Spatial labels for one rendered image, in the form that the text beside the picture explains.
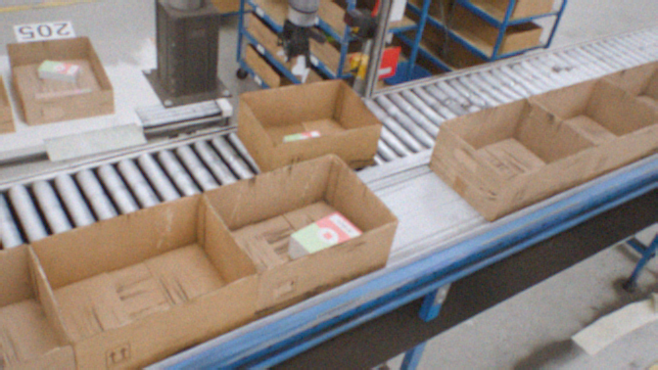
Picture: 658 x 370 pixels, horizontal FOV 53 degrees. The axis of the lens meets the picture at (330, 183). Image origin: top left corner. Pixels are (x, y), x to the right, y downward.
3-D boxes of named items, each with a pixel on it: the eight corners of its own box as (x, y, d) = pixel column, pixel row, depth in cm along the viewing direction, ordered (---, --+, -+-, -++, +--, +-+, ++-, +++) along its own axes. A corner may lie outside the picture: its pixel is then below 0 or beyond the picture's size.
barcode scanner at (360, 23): (337, 33, 243) (344, 7, 238) (361, 33, 250) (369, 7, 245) (347, 42, 240) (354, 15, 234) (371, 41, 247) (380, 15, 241)
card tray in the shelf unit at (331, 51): (297, 34, 336) (299, 17, 330) (346, 27, 351) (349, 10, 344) (338, 74, 311) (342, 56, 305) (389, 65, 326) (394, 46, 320)
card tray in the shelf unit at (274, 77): (245, 58, 390) (246, 43, 383) (289, 51, 404) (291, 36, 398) (277, 93, 365) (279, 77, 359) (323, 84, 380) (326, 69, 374)
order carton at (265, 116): (335, 117, 245) (342, 77, 234) (374, 164, 226) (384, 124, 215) (235, 134, 227) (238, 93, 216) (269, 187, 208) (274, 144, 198)
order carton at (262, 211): (325, 199, 188) (334, 152, 177) (387, 267, 171) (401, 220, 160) (198, 241, 168) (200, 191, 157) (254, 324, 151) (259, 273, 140)
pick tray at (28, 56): (90, 59, 251) (87, 35, 244) (116, 114, 226) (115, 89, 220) (9, 68, 238) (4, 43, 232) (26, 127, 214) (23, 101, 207)
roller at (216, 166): (204, 147, 227) (205, 135, 224) (280, 244, 197) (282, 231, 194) (191, 150, 225) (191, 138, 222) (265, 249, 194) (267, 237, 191)
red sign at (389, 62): (393, 74, 268) (399, 47, 260) (394, 75, 268) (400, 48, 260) (361, 82, 260) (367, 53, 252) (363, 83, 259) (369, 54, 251)
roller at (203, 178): (186, 151, 224) (186, 139, 221) (261, 251, 194) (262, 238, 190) (172, 155, 222) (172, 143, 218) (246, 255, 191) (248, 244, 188)
